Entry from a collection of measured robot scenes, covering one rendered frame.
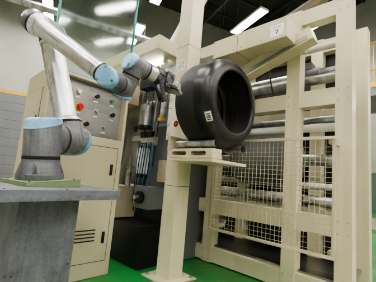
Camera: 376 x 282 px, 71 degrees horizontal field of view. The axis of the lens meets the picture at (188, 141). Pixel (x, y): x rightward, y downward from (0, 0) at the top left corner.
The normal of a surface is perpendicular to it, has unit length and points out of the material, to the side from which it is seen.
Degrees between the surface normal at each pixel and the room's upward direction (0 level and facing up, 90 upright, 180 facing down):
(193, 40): 90
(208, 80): 80
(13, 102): 90
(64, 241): 90
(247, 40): 90
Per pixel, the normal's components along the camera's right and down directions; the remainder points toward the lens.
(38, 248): 0.83, 0.00
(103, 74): -0.18, -0.03
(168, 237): -0.69, -0.16
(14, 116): 0.43, -0.09
